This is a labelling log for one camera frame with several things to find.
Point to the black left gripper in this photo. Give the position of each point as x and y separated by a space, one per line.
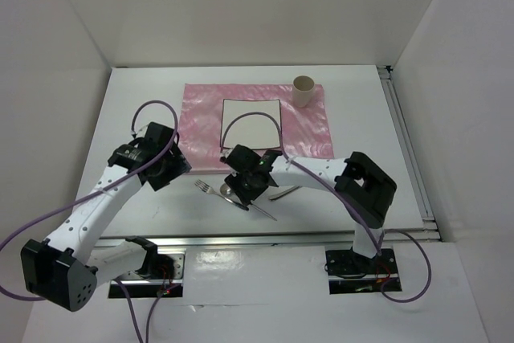
179 165

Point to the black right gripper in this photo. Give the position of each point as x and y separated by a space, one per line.
234 181

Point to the silver spoon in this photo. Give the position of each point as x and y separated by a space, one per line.
226 191

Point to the square white plate black rim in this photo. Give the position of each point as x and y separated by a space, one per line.
255 132

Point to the silver table knife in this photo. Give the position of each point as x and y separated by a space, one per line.
283 193

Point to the pink satin rose placemat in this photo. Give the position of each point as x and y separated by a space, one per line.
305 130

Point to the beige ceramic cup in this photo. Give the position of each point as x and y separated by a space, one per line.
303 89

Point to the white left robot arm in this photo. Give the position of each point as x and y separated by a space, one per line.
63 268

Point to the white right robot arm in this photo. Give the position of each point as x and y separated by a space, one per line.
357 182

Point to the silver fork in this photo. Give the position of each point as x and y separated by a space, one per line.
207 189

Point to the aluminium front rail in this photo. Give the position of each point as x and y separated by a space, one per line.
270 240

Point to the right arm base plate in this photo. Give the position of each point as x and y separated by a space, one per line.
349 273

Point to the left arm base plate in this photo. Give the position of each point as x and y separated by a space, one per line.
167 281

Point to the aluminium side rail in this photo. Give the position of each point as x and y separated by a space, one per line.
430 230

